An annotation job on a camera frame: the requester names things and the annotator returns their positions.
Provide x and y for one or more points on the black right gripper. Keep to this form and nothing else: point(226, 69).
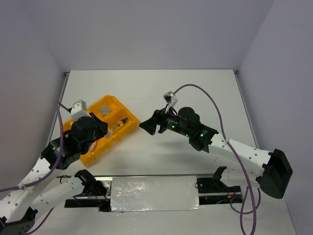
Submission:
point(159, 118)

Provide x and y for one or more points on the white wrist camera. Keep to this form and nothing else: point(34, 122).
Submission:
point(171, 100)
point(78, 110)

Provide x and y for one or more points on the yellow compartment bin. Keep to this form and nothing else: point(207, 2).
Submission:
point(79, 132)

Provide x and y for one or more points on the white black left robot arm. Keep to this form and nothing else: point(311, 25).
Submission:
point(28, 201)

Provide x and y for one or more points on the silver foil covered panel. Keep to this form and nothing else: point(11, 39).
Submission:
point(153, 194)

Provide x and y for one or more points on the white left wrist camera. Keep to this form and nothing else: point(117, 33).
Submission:
point(78, 110)

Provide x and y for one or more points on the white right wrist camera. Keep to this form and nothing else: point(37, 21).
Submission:
point(171, 100)

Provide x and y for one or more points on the orange highlighter pen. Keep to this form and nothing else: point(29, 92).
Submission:
point(92, 146)

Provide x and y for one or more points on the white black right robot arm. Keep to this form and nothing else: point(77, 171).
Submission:
point(271, 170)

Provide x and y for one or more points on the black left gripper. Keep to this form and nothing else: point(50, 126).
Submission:
point(102, 127)

